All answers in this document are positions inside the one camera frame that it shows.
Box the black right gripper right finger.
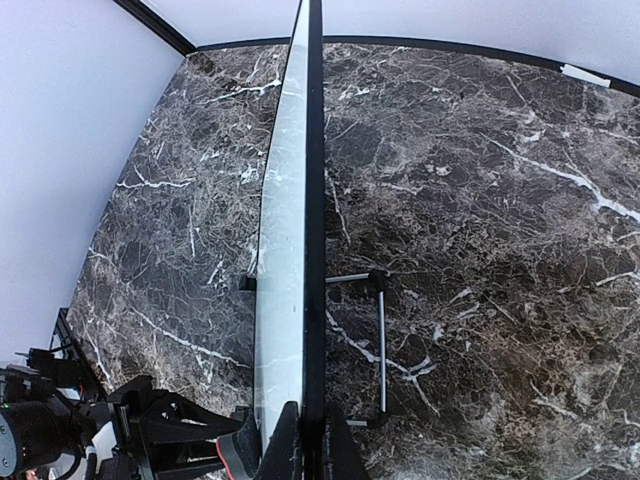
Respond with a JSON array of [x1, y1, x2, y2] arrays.
[[322, 402, 370, 480]]

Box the silver wire whiteboard stand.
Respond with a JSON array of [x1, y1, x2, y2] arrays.
[[324, 268, 390, 430]]

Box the white whiteboard black frame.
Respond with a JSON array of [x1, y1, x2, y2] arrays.
[[254, 1, 325, 479]]

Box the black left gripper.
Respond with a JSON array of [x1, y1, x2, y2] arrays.
[[97, 375, 242, 480]]

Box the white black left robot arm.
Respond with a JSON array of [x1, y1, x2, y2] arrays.
[[1, 366, 242, 479]]

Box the black left corner post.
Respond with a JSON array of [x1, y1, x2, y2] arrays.
[[114, 0, 197, 57]]

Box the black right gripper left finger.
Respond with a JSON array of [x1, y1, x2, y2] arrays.
[[254, 401, 303, 480]]

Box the red bone-shaped eraser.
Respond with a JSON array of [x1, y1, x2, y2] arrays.
[[216, 407, 262, 480]]

